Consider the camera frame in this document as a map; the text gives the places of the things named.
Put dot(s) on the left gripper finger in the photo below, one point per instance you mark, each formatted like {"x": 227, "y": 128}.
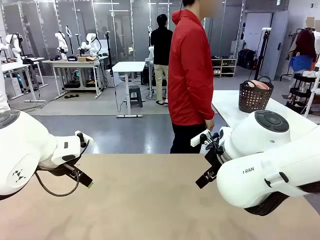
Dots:
{"x": 83, "y": 182}
{"x": 77, "y": 172}

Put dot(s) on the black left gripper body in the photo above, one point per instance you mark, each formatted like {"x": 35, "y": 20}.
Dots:
{"x": 55, "y": 171}

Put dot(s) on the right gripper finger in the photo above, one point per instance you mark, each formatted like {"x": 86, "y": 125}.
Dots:
{"x": 206, "y": 177}
{"x": 207, "y": 183}

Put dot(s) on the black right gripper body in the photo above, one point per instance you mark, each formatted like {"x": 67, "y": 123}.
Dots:
{"x": 215, "y": 160}

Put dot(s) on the dark perforated plastic basket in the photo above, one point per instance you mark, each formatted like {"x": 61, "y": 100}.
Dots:
{"x": 252, "y": 100}

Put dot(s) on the pink herringbone towel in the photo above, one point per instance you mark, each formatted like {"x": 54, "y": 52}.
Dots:
{"x": 261, "y": 85}

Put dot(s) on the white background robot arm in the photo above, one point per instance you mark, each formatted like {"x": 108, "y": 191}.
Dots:
{"x": 93, "y": 45}
{"x": 15, "y": 42}
{"x": 61, "y": 46}

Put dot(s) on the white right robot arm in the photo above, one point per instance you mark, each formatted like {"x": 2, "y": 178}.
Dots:
{"x": 262, "y": 150}

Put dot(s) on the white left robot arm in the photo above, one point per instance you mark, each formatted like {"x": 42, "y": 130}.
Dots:
{"x": 25, "y": 150}

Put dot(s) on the red-sleeved right forearm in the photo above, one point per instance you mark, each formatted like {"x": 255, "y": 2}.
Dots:
{"x": 208, "y": 105}

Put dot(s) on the person's right hand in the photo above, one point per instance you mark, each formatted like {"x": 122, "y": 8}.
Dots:
{"x": 210, "y": 124}

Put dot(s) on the large white table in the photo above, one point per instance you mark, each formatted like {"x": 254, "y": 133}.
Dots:
{"x": 227, "y": 105}

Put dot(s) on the person in red jacket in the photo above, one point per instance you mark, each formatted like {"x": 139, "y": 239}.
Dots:
{"x": 187, "y": 75}

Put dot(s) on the wooden shoe rack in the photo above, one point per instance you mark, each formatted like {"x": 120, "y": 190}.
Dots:
{"x": 223, "y": 66}

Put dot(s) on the grey plastic stool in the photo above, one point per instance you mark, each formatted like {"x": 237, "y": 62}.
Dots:
{"x": 135, "y": 95}

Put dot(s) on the black bag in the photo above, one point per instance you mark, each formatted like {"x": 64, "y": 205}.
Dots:
{"x": 246, "y": 60}

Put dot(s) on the black trolley cart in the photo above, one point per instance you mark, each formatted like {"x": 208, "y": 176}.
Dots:
{"x": 298, "y": 92}

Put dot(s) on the cardboard box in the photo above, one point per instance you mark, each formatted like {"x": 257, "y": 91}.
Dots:
{"x": 86, "y": 59}

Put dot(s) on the black tripod stand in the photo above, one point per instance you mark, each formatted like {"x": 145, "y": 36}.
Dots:
{"x": 262, "y": 55}

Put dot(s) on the small white standing desk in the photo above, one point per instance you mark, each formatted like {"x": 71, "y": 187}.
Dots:
{"x": 128, "y": 67}

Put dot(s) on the white metal rack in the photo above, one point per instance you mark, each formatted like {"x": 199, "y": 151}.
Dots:
{"x": 313, "y": 95}

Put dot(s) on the grey door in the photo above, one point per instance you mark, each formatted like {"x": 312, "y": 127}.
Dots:
{"x": 275, "y": 50}

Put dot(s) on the blue bag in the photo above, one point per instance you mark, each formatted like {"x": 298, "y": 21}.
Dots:
{"x": 300, "y": 62}

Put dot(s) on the person in black top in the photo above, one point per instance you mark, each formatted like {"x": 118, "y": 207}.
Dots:
{"x": 161, "y": 42}

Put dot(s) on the maroon hanging garment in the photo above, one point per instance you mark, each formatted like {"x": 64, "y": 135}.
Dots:
{"x": 303, "y": 42}

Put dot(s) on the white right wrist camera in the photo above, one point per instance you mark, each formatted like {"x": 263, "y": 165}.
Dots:
{"x": 198, "y": 140}

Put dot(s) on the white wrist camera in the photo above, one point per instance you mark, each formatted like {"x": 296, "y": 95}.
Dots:
{"x": 87, "y": 139}
{"x": 198, "y": 140}

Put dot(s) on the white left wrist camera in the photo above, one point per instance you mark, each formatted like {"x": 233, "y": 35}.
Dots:
{"x": 87, "y": 139}

